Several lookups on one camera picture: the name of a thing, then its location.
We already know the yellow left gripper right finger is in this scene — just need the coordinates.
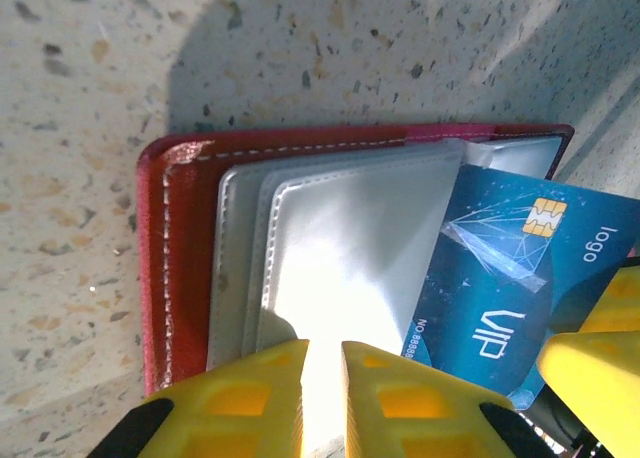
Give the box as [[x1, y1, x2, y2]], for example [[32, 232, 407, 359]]
[[341, 340, 557, 458]]

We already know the blue VIP card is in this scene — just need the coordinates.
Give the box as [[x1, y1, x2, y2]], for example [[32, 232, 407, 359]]
[[402, 163, 640, 412]]

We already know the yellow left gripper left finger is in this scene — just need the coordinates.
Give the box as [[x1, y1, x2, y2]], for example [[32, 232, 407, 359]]
[[87, 338, 310, 458]]

